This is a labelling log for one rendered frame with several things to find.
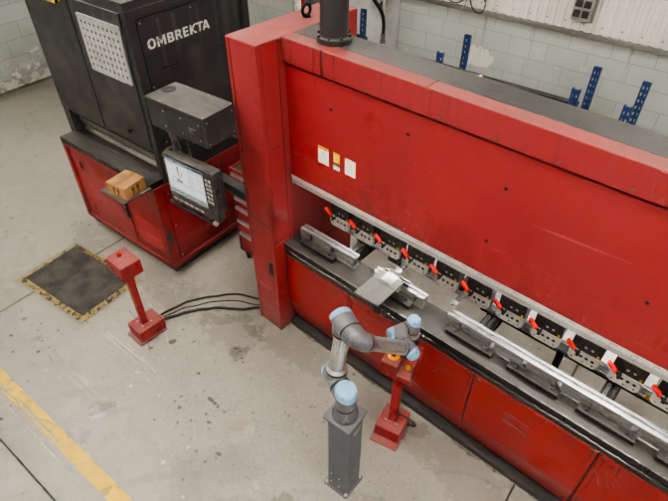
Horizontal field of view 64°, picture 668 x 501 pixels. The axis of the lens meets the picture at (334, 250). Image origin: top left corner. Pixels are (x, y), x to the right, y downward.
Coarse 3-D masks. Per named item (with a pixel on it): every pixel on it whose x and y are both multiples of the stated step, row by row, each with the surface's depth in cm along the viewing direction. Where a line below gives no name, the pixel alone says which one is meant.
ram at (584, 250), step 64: (320, 128) 312; (384, 128) 279; (448, 128) 252; (384, 192) 303; (448, 192) 271; (512, 192) 245; (576, 192) 224; (512, 256) 264; (576, 256) 240; (640, 256) 219; (576, 320) 258; (640, 320) 234
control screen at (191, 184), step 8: (168, 160) 337; (168, 168) 342; (176, 168) 337; (184, 168) 331; (176, 176) 342; (184, 176) 336; (192, 176) 331; (200, 176) 325; (176, 184) 347; (184, 184) 341; (192, 184) 336; (200, 184) 330; (184, 192) 347; (192, 192) 341; (200, 192) 335; (200, 200) 340
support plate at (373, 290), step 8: (384, 272) 342; (368, 280) 336; (376, 280) 337; (400, 280) 337; (360, 288) 331; (368, 288) 331; (376, 288) 331; (384, 288) 331; (368, 296) 326; (376, 296) 326; (384, 296) 326; (376, 304) 321
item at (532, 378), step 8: (512, 368) 299; (520, 368) 299; (520, 376) 297; (528, 376) 295; (536, 376) 295; (536, 384) 291; (544, 384) 291; (544, 392) 290; (552, 392) 287; (560, 392) 287
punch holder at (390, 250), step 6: (384, 234) 321; (384, 240) 324; (390, 240) 320; (396, 240) 316; (390, 246) 323; (396, 246) 319; (402, 246) 318; (384, 252) 329; (390, 252) 325; (396, 252) 322; (402, 252) 324; (396, 258) 324
